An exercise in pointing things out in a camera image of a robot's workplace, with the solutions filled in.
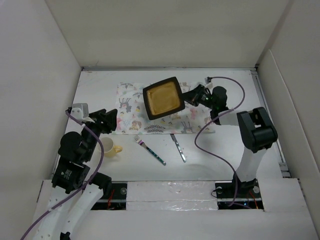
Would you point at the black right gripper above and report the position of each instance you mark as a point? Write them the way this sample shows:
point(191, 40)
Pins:
point(192, 96)

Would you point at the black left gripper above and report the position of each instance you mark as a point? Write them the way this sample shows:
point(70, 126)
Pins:
point(106, 120)

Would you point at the floral patterned cloth placemat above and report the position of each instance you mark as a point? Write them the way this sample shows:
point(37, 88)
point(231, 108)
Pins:
point(132, 118)

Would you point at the square black yellow plate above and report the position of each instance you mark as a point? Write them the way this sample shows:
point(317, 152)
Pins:
point(163, 98)

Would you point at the yellow ceramic mug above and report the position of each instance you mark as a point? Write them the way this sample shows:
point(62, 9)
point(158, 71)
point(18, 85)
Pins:
point(109, 148)

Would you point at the fork with patterned handle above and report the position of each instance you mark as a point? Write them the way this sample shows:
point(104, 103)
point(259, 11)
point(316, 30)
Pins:
point(142, 143)

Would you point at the knife with patterned handle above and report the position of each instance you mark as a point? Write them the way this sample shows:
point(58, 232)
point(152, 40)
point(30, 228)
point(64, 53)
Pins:
point(178, 148)

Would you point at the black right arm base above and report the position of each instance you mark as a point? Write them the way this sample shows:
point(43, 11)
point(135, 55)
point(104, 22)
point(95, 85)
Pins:
point(247, 196)

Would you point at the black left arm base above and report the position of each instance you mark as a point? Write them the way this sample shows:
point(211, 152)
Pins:
point(116, 200)

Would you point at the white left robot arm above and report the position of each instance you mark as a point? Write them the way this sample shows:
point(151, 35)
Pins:
point(74, 192)

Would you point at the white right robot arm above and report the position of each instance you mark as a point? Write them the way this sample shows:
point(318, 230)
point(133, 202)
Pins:
point(256, 130)

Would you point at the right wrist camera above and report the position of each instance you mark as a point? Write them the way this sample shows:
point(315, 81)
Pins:
point(208, 82)

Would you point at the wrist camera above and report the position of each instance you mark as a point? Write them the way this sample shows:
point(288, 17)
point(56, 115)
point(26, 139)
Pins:
point(208, 82)
point(80, 111)

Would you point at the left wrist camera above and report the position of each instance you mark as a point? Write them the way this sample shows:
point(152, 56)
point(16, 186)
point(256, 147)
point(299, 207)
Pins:
point(80, 111)

